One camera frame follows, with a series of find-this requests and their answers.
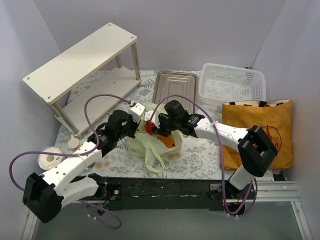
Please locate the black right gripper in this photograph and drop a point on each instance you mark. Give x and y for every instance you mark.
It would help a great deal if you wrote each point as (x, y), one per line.
(161, 124)

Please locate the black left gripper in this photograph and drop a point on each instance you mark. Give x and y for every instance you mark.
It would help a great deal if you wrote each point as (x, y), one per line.
(135, 125)

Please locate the light green plastic grocery bag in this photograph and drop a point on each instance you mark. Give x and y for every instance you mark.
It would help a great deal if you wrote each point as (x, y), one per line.
(147, 146)

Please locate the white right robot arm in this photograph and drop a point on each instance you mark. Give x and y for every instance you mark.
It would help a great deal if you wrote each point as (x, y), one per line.
(256, 150)

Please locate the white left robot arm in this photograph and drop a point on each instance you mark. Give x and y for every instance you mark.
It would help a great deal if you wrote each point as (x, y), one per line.
(46, 194)

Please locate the long orange toy bread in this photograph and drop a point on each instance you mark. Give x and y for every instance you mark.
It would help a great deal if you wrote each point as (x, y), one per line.
(168, 141)

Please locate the floral patterned table mat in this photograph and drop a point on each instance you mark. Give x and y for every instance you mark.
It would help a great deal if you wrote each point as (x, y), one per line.
(197, 159)

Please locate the stainless steel tray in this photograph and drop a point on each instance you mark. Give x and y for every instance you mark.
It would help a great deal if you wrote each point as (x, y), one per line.
(175, 83)

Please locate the small round wooden spoon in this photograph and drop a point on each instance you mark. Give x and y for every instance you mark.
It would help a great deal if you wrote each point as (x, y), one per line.
(73, 143)

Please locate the white wooden two-tier shelf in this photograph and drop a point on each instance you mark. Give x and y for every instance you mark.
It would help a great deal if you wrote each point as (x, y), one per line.
(72, 67)

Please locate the white plastic perforated basket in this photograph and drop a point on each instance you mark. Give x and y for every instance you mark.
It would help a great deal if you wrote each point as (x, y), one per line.
(220, 84)

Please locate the mustard yellow tote bag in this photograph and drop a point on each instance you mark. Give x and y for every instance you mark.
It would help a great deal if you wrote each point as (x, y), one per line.
(274, 117)

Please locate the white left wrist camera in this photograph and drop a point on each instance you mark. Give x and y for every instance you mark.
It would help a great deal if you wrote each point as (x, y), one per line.
(136, 110)

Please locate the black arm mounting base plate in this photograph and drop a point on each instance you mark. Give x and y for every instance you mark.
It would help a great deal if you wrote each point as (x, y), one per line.
(160, 194)

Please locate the aluminium frame rail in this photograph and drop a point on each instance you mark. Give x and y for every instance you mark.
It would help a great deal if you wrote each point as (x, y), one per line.
(285, 191)

